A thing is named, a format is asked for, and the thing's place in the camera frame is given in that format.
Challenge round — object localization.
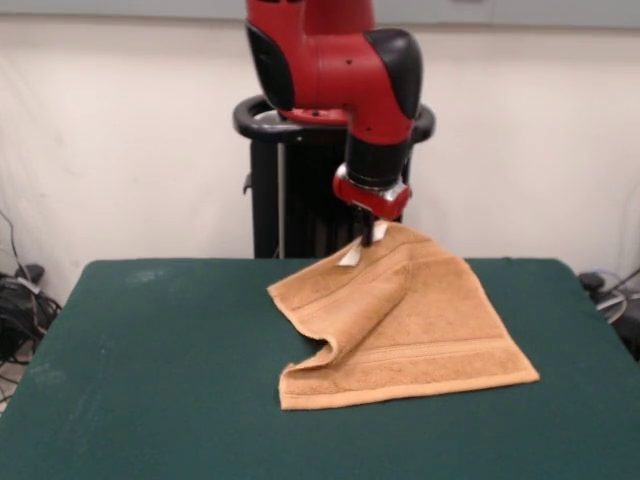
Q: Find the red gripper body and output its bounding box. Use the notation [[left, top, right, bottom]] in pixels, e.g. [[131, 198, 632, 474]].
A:
[[333, 164, 413, 224]]

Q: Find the orange-brown towel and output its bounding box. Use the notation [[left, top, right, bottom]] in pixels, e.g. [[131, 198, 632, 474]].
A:
[[266, 223, 541, 412]]

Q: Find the dark green table cloth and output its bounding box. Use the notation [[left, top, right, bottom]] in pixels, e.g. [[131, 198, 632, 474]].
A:
[[0, 258, 640, 480]]

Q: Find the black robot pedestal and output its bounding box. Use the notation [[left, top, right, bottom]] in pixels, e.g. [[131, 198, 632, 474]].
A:
[[232, 91, 435, 260]]

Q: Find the black cable tangle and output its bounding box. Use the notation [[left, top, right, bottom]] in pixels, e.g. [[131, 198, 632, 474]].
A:
[[592, 267, 640, 361], [0, 209, 64, 406]]

